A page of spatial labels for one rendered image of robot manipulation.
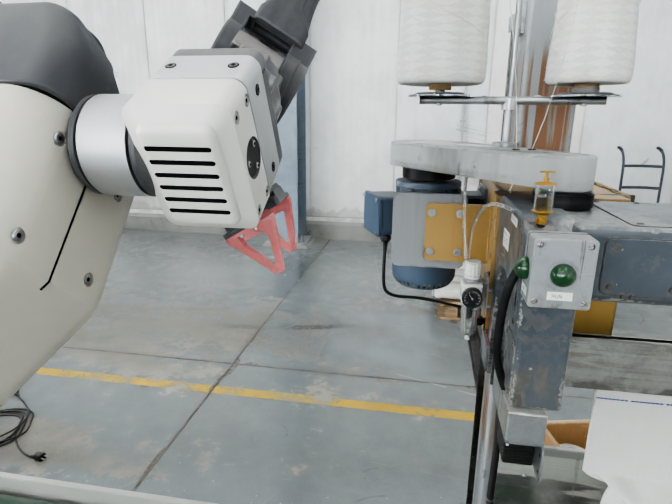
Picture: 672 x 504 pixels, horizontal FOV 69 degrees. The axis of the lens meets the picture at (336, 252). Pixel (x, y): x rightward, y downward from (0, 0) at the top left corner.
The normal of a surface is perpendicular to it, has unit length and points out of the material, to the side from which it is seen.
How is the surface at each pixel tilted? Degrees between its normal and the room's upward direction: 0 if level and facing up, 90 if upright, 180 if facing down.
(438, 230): 90
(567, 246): 90
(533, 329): 90
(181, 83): 30
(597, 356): 90
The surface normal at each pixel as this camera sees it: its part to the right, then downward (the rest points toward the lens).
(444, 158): -0.88, 0.12
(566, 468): -0.18, 0.26
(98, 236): 0.98, 0.05
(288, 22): 0.31, 0.00
